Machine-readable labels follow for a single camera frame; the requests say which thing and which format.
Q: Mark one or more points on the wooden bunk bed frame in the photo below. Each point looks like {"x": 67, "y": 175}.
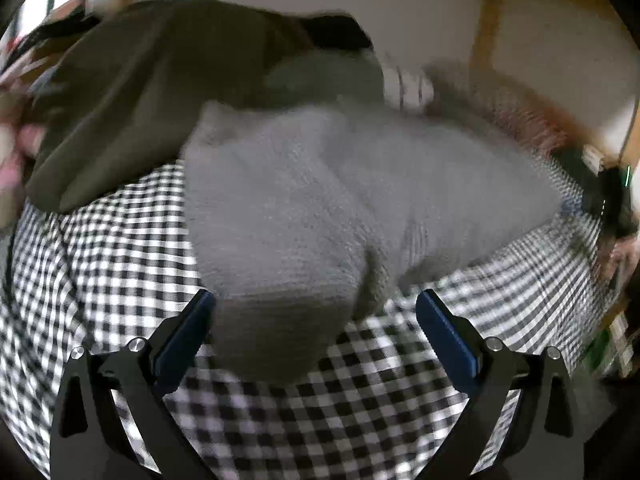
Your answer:
{"x": 487, "y": 20}

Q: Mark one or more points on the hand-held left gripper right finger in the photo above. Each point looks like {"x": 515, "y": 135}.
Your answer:
{"x": 450, "y": 345}

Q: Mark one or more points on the green plastic bag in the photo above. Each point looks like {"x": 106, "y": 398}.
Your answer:
{"x": 607, "y": 355}

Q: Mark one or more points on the black cloth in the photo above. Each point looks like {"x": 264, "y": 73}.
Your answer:
{"x": 340, "y": 32}

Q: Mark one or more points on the black cat print pillow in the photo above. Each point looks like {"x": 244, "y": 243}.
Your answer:
{"x": 575, "y": 175}

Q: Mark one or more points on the person's right hand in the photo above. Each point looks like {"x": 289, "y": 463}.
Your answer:
{"x": 625, "y": 260}

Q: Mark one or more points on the white striped cloth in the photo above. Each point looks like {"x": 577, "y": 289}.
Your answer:
{"x": 407, "y": 87}

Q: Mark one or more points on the red white striped pillow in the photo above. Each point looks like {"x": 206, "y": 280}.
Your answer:
{"x": 532, "y": 130}

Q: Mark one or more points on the grey knit zip cardigan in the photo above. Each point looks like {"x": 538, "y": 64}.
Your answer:
{"x": 325, "y": 200}

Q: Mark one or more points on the dark green blanket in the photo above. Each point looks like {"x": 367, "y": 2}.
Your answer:
{"x": 140, "y": 90}

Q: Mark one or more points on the white dotted pillow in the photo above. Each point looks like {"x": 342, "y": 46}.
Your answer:
{"x": 465, "y": 87}

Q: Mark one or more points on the black white checkered bed sheet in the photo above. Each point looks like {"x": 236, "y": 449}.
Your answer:
{"x": 100, "y": 270}

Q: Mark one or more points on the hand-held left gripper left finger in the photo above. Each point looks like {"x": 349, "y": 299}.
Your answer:
{"x": 182, "y": 345}

